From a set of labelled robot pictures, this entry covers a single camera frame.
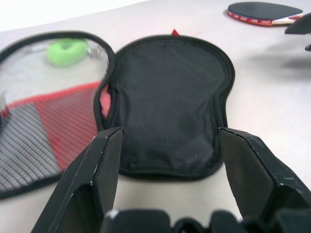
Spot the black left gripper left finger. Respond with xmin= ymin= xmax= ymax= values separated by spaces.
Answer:
xmin=40 ymin=126 xmax=124 ymax=233

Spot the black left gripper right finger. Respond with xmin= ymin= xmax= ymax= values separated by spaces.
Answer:
xmin=218 ymin=127 xmax=311 ymax=221

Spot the green zipper pull tag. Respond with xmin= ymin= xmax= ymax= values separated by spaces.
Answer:
xmin=46 ymin=39 xmax=87 ymax=68

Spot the black red paddle case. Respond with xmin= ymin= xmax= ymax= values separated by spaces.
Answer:
xmin=0 ymin=29 xmax=236 ymax=201

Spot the table tennis paddle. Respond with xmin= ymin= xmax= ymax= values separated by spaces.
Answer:
xmin=226 ymin=1 xmax=305 ymax=28

